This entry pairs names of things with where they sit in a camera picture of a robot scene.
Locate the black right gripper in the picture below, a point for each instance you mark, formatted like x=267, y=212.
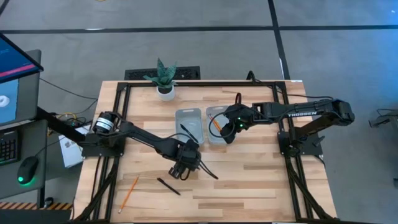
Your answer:
x=241, y=115

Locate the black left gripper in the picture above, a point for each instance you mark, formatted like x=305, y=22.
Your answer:
x=188, y=155

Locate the orange pencil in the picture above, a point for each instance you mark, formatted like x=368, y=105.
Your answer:
x=213, y=124
x=216, y=122
x=128, y=194

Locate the black pen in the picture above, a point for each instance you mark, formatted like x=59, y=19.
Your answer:
x=189, y=133
x=168, y=186

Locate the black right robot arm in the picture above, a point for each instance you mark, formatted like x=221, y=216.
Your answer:
x=311, y=110

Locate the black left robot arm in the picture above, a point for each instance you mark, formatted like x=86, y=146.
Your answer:
x=143, y=137

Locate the grey plastic storage bin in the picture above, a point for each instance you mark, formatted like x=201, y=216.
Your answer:
x=194, y=116
x=214, y=138

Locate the white round plant pot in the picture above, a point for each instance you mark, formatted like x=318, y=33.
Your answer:
x=166, y=96

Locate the green artificial snake plant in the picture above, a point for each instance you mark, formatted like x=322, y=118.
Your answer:
x=164, y=74

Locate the white printed paper box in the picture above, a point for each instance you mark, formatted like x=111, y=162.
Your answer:
x=70, y=152

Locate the black diagonal beam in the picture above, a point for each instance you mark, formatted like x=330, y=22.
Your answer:
x=62, y=126

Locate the black computer mouse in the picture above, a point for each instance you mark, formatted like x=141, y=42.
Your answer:
x=28, y=169

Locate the dark grey desk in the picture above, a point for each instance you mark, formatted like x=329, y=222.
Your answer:
x=31, y=143

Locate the grey screen with blue picture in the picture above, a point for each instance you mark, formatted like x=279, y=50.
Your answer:
x=28, y=99

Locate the black keyboard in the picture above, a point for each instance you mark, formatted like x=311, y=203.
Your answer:
x=8, y=152

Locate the tilted computer monitor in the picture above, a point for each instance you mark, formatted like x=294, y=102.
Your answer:
x=15, y=60

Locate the black aluminium table frame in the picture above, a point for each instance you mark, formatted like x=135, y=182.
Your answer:
x=202, y=83

